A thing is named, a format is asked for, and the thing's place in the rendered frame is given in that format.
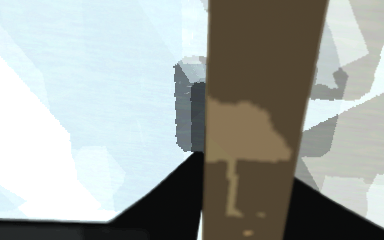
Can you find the brown wooden rail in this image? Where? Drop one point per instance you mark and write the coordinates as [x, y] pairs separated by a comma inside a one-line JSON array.
[[260, 66]]

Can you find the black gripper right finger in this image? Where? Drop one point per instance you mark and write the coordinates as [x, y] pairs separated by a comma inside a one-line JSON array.
[[313, 216]]

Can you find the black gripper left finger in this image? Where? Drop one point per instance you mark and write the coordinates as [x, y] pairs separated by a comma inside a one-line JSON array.
[[170, 211]]

